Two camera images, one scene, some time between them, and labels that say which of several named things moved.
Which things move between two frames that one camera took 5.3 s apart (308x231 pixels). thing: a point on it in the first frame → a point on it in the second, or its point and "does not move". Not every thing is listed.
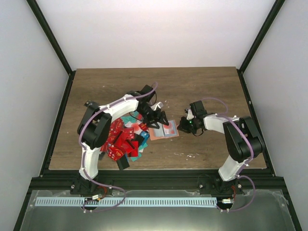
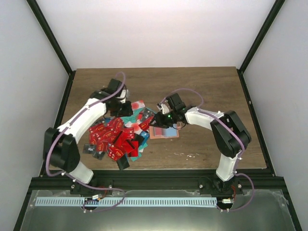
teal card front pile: [140, 153] does not move
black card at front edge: [122, 162] does not move
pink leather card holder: [164, 131] does not move
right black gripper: [183, 127] → [159, 117]
